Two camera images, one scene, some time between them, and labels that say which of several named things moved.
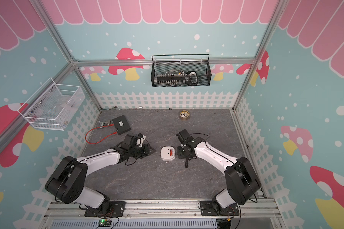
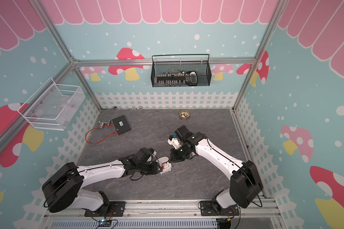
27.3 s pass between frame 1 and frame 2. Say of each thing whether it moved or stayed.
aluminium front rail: stayed
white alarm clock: moved
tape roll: stayed
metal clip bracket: stayed
